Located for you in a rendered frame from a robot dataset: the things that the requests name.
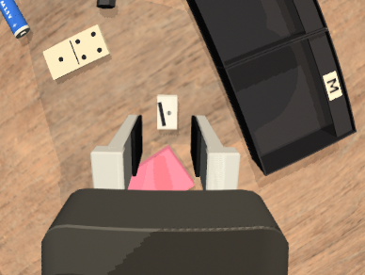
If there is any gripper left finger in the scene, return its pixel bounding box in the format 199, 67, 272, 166
90, 115, 143, 189

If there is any black rack of bins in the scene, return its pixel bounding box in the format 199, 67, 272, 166
186, 0, 357, 176

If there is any cream domino tile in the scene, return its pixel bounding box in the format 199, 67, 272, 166
43, 25, 110, 80

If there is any dark grey bolt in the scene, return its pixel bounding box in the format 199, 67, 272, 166
96, 0, 116, 8

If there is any blue aa battery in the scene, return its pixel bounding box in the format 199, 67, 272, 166
0, 0, 30, 39

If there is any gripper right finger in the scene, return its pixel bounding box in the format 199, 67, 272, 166
190, 116, 240, 190

